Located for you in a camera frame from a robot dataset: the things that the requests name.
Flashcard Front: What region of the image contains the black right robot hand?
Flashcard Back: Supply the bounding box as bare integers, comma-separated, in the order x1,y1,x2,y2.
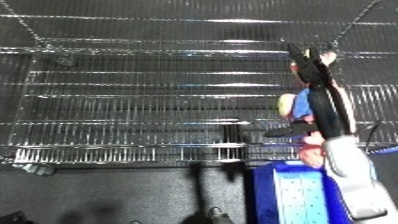
261,44,359,140

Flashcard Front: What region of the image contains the pink and blue soft toy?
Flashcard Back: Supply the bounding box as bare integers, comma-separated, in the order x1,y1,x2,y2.
275,49,359,170

